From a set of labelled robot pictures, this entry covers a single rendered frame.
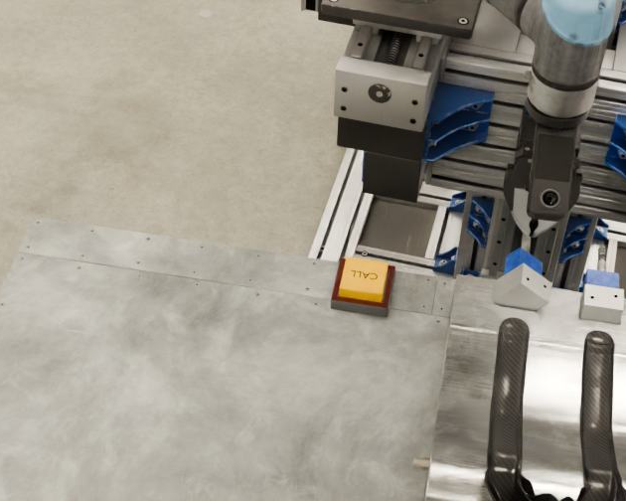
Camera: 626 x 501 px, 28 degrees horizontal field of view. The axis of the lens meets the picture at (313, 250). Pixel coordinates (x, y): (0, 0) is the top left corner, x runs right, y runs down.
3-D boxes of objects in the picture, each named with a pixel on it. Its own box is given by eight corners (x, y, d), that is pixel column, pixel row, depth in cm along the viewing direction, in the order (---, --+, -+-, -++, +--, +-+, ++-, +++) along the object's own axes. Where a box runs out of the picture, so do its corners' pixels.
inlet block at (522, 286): (500, 229, 171) (528, 211, 167) (526, 248, 173) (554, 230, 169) (492, 301, 162) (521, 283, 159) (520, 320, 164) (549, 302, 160)
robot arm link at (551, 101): (598, 95, 135) (524, 85, 136) (591, 127, 139) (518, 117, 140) (600, 53, 140) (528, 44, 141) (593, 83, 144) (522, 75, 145)
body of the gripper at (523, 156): (575, 151, 153) (594, 76, 144) (572, 200, 148) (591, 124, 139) (514, 143, 154) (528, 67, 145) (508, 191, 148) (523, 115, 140)
